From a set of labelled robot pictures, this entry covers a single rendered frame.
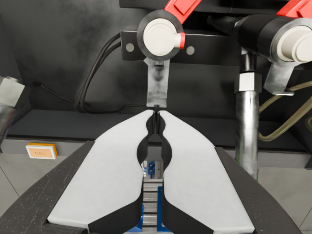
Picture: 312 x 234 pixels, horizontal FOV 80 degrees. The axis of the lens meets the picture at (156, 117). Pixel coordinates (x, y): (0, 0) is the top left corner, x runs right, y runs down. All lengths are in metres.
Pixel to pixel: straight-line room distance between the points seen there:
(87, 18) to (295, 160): 0.49
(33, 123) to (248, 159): 0.44
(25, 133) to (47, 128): 0.04
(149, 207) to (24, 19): 0.65
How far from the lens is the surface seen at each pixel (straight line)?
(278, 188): 2.27
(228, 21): 0.24
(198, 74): 0.43
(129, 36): 0.26
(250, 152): 0.17
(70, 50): 0.45
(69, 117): 0.49
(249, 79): 0.18
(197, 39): 0.26
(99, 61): 0.26
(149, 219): 0.74
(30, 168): 2.16
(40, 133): 0.46
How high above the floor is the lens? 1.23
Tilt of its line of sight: 59 degrees down
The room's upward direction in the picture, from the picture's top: 177 degrees counter-clockwise
